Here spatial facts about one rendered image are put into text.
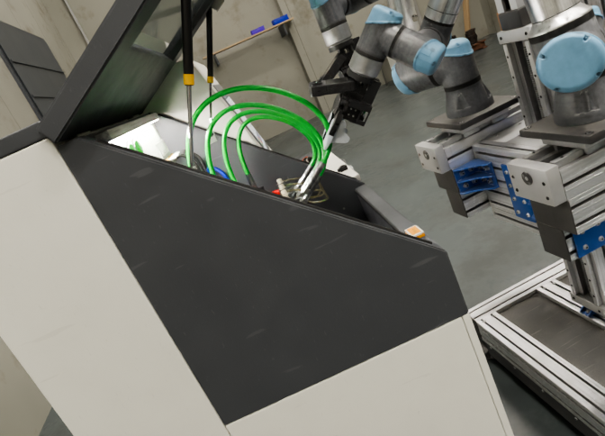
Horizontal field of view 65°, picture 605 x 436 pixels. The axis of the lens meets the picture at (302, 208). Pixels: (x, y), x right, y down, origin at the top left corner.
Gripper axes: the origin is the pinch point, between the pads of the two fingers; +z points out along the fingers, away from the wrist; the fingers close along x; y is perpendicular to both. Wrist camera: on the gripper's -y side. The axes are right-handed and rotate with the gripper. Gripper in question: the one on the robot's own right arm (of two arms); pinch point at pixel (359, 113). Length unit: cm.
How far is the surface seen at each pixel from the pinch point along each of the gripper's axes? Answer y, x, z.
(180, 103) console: -47, 23, -23
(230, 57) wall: -25, 943, -73
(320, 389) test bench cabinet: -39, -47, 43
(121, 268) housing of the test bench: -62, -47, 0
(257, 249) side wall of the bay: -38, -47, 8
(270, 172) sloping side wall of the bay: -30.5, 18.9, 8.4
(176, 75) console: -44, 23, -31
